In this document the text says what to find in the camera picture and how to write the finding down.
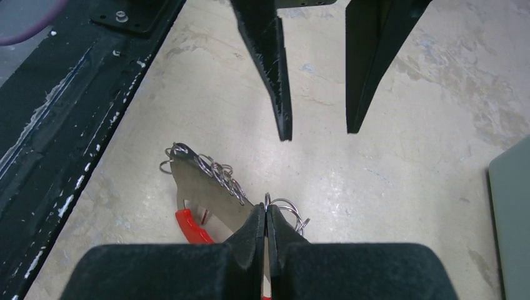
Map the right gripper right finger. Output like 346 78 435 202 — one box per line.
267 205 458 299

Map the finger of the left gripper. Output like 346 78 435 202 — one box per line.
345 0 431 134
231 0 293 141

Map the red handled metal key tool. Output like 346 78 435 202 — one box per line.
166 143 276 299

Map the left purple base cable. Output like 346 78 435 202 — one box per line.
0 0 69 47

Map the clear lidded grey storage box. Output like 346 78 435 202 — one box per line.
487 136 529 299

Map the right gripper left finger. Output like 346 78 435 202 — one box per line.
60 204 265 299

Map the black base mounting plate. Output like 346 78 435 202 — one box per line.
1 1 184 299

